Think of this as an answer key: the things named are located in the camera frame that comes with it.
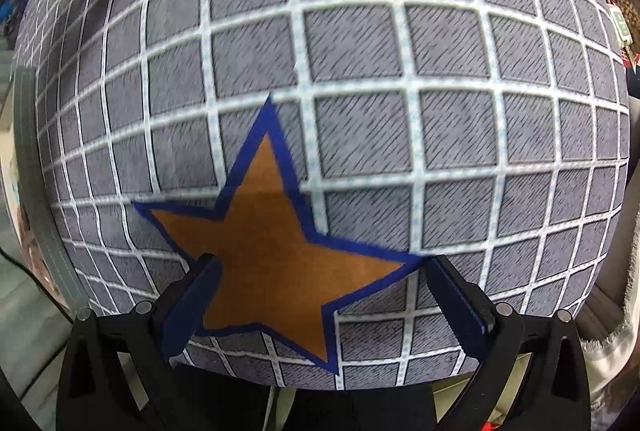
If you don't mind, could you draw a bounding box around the grey checkered tablecloth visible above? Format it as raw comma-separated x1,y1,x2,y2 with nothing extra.
12,0,632,392

